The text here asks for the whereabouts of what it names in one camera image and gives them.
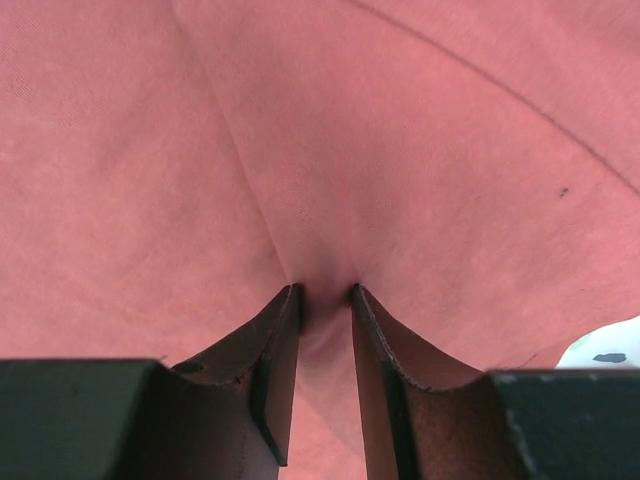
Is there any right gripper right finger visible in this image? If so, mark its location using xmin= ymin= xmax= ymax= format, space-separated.
xmin=351 ymin=285 xmax=639 ymax=479

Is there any red pink t shirt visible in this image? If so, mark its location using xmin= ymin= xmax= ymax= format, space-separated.
xmin=1 ymin=1 xmax=639 ymax=479

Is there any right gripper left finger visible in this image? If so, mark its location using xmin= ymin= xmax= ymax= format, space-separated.
xmin=1 ymin=284 xmax=303 ymax=479

